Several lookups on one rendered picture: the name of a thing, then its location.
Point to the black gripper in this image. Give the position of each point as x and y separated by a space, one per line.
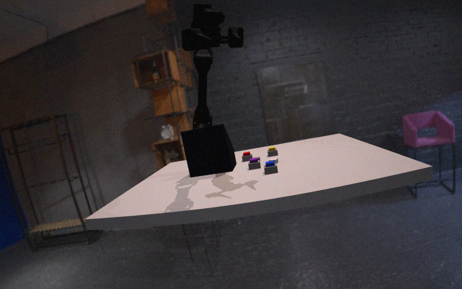
196 39

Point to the red button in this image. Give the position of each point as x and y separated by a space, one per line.
246 156

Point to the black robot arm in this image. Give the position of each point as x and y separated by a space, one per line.
204 17

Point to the yellow button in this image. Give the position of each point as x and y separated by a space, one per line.
272 152

